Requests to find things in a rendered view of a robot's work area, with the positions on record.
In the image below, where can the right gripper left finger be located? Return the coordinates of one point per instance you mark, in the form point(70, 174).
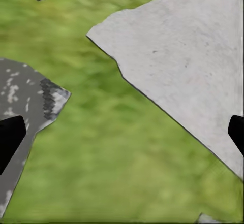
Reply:
point(12, 132)

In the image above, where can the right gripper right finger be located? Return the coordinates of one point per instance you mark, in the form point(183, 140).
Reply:
point(236, 132)

